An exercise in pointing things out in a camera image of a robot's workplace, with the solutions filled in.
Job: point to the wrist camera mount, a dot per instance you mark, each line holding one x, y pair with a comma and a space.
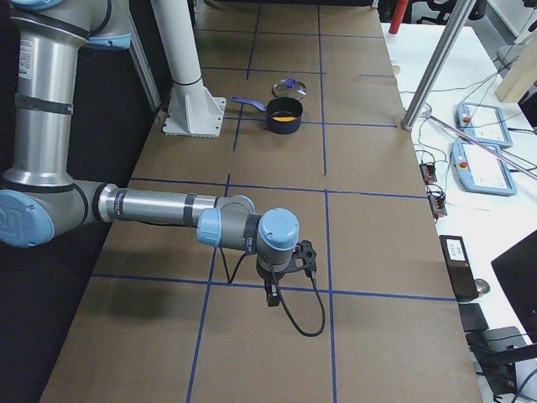
303, 259

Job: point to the far orange black connector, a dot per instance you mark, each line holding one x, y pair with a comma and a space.
427, 171

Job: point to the far blue teach pendant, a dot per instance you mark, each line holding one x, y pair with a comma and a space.
483, 122

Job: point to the white support pole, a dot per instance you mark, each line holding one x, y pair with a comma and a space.
174, 19

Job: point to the dark blue saucepan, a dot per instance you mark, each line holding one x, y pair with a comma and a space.
282, 114

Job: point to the orange black connector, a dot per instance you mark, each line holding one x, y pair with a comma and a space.
437, 200
427, 171

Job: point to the glass pot lid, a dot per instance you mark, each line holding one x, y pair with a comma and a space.
290, 88

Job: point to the black monitor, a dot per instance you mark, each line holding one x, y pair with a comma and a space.
515, 270

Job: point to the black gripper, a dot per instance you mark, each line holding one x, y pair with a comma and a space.
267, 276

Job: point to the white pole base bracket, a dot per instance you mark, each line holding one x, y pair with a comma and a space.
194, 112

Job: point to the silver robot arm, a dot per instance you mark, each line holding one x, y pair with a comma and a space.
40, 200

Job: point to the aluminium frame post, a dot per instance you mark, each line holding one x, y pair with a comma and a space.
456, 22

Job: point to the blue teach pendant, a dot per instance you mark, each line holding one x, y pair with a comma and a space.
479, 171
483, 122

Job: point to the black box with label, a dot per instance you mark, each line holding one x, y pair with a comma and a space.
458, 268

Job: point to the red cylinder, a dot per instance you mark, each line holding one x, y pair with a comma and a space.
398, 16

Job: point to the near orange black connector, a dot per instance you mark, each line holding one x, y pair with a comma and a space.
437, 200

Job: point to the near blue teach pendant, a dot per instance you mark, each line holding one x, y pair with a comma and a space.
479, 171

